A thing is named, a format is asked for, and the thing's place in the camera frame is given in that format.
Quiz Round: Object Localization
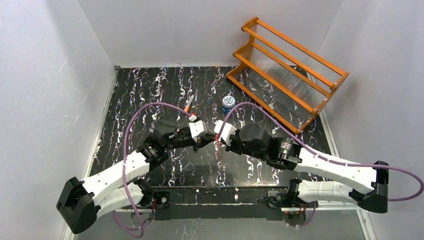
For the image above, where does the aluminium frame rail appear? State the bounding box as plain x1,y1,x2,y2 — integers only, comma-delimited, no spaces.
62,202,379,240

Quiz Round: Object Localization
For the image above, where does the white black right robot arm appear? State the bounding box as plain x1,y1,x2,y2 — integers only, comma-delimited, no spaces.
213,121,389,214

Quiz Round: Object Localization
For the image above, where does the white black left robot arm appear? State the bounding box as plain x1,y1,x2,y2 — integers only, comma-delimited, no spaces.
56,120,216,234

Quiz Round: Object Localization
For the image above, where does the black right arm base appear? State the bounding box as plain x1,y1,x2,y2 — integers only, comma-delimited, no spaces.
257,179,308,227

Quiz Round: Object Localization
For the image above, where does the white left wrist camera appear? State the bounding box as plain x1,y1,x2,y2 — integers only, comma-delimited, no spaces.
188,114,208,142

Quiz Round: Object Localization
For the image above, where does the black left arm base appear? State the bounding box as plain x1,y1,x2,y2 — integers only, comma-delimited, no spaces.
137,190,171,210

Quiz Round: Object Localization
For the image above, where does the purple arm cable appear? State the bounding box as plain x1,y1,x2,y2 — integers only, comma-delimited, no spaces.
216,101,424,229
110,101,196,239

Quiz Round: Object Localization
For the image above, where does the red handled spiked keyring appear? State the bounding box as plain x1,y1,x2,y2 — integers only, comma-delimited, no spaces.
214,134,223,162

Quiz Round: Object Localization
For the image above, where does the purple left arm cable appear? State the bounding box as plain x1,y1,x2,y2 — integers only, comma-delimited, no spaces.
110,101,196,239

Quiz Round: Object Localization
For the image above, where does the small blue white jar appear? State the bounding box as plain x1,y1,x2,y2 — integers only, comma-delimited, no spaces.
221,95,236,115

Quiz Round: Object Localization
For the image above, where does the orange wooden shelf rack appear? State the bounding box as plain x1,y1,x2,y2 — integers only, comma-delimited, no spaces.
226,17,349,134

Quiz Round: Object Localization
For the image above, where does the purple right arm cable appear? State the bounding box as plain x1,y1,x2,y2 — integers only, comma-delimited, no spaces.
216,101,424,229

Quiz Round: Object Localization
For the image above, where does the white orange marker pen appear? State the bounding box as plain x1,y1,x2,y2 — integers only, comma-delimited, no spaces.
184,95,195,113

